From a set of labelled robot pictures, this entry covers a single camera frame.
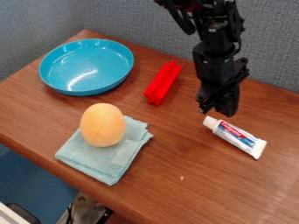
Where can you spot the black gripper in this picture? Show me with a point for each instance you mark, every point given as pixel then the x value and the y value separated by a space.
pixel 219 72

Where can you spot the white toothpaste tube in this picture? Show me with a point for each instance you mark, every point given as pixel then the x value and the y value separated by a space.
pixel 237 136

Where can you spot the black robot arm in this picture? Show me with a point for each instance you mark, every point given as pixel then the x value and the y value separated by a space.
pixel 214 19

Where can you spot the blue plate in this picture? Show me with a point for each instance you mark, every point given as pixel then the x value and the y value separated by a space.
pixel 87 67

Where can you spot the red plastic block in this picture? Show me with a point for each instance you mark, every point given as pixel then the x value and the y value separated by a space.
pixel 162 82

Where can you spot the orange egg-shaped ball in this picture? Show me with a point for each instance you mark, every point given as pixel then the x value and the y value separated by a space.
pixel 103 125

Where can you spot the light blue folded cloth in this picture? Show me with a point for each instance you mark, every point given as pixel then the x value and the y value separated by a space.
pixel 106 163

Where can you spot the metal table leg bracket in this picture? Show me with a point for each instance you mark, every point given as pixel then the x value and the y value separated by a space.
pixel 84 211

